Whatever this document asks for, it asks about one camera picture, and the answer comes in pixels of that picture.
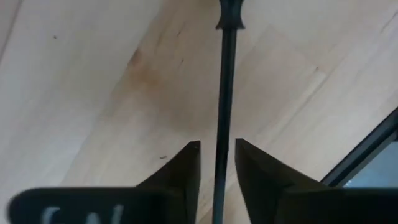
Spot black candlestick holder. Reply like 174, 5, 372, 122
211, 0, 247, 224

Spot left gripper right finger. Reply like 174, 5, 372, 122
234, 138, 398, 224

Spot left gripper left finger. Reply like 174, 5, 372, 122
7, 140, 201, 224

